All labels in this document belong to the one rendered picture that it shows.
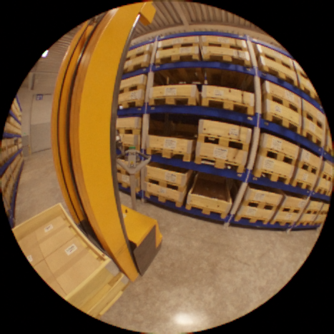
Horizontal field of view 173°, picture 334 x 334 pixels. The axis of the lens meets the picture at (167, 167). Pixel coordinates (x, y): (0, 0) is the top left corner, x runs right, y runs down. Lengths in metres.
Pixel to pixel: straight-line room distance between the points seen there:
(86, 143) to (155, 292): 1.61
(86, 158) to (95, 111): 0.16
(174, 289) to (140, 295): 0.42
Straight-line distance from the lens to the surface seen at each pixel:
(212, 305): 1.77
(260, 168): 1.91
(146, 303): 1.63
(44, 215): 1.29
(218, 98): 1.77
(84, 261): 0.89
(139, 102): 2.18
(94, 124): 0.41
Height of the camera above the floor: 1.63
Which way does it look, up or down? 19 degrees down
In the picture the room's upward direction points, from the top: 5 degrees clockwise
